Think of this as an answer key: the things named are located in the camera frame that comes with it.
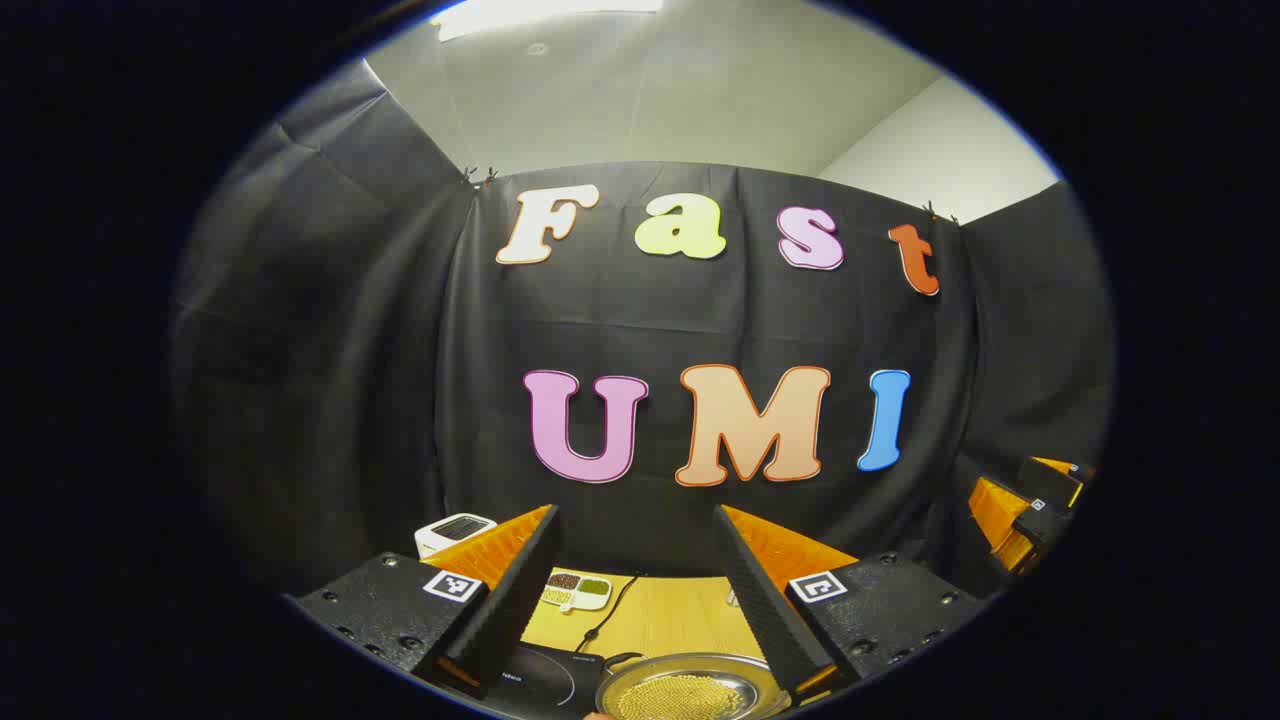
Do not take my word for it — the black induction cooktop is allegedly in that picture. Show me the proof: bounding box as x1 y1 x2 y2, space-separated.
490 642 641 719

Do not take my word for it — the stainless steel pot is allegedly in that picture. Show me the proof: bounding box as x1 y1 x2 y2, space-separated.
595 650 796 720

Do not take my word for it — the white toaster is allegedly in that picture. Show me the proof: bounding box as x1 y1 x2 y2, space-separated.
414 513 498 561

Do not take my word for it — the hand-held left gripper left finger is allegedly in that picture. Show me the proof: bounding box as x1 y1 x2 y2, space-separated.
285 505 563 701

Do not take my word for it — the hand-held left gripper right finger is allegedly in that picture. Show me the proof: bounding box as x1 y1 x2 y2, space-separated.
712 505 988 701

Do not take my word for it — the white divided dish of beans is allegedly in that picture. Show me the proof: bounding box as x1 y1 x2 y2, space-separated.
540 568 613 613

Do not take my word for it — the black power cable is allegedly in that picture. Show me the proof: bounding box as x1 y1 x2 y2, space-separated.
575 572 641 656

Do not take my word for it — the pile of yellow beans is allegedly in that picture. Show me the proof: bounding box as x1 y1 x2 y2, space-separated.
615 675 746 720

